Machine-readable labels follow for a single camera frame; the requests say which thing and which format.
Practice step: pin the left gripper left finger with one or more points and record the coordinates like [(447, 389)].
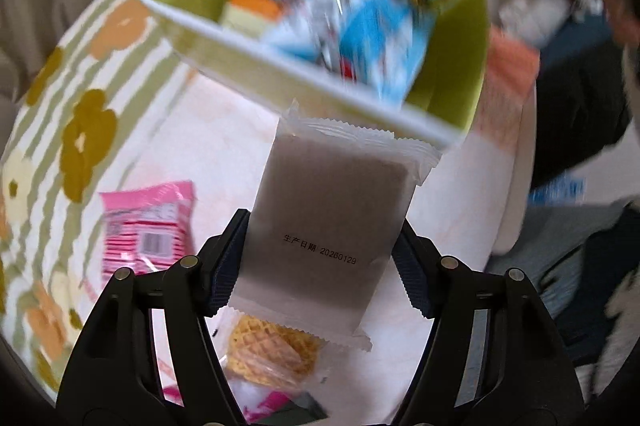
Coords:
[(113, 375)]

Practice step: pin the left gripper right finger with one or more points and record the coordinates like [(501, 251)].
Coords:
[(525, 377)]

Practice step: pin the waffle cookie clear packet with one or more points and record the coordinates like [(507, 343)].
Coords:
[(268, 354)]

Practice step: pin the pink snack bag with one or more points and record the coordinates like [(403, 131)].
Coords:
[(147, 230)]

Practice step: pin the brown wafer white packet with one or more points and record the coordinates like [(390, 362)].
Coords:
[(327, 213)]

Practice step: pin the blue white snack bag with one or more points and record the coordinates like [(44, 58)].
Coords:
[(380, 44)]

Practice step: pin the cream orange snack bag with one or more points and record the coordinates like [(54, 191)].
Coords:
[(250, 17)]

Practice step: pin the floral striped blanket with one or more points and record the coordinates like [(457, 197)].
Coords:
[(90, 113)]

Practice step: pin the green cardboard box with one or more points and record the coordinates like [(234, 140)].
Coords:
[(439, 109)]

